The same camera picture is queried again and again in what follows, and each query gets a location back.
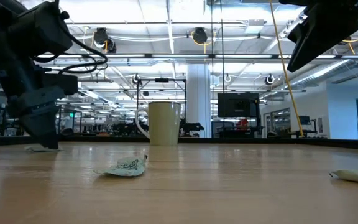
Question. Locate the small background monitor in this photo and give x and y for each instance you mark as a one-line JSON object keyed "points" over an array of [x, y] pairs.
{"points": [[304, 120]]}

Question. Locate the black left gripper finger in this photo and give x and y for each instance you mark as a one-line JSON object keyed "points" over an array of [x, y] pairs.
{"points": [[31, 124], [51, 127]]}

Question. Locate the green white sweetener packet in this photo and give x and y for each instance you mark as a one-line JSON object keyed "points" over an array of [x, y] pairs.
{"points": [[33, 149], [357, 175], [127, 166]]}

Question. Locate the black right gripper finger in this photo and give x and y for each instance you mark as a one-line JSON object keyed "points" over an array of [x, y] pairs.
{"points": [[298, 31], [328, 31]]}

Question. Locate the red background item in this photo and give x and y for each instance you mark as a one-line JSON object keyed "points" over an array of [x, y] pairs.
{"points": [[243, 124]]}

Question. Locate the small black ceiling reel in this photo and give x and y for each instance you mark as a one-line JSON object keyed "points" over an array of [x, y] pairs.
{"points": [[269, 79], [136, 78]]}

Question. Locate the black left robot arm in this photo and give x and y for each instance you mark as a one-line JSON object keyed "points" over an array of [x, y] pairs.
{"points": [[8, 56]]}

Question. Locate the pale yellow ceramic mug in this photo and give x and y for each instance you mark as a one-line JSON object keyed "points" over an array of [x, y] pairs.
{"points": [[165, 124]]}

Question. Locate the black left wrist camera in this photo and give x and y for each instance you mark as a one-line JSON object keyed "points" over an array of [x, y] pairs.
{"points": [[61, 84]]}

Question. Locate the black aluminium table frame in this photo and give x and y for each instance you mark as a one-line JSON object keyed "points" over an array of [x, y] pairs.
{"points": [[259, 141]]}

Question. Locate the white building pillar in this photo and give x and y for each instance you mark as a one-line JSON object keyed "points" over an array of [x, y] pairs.
{"points": [[199, 99]]}

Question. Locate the black background frame rig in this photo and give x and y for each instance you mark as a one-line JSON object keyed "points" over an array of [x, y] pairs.
{"points": [[162, 80]]}

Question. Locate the black background robot arm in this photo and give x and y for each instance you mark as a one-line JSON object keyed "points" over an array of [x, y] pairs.
{"points": [[191, 127]]}

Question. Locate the black wall monitor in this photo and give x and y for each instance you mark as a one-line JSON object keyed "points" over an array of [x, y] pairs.
{"points": [[238, 104]]}

